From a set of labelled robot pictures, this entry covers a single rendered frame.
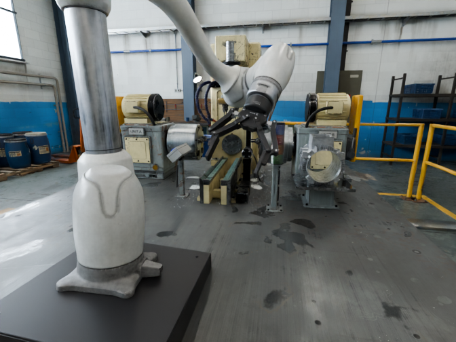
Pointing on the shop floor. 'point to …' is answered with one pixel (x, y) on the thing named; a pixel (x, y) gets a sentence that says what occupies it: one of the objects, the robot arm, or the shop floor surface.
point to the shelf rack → (419, 118)
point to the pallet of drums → (24, 153)
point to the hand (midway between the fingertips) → (231, 163)
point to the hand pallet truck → (72, 149)
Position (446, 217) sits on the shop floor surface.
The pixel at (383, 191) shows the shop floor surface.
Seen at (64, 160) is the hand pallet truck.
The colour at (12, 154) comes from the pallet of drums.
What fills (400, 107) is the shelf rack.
